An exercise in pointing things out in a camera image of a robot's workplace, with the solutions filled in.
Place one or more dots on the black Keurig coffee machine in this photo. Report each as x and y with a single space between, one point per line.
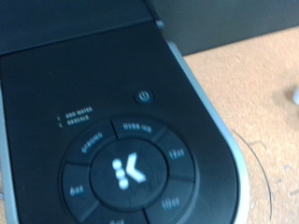
93 77

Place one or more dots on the small white object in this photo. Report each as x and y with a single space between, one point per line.
296 96

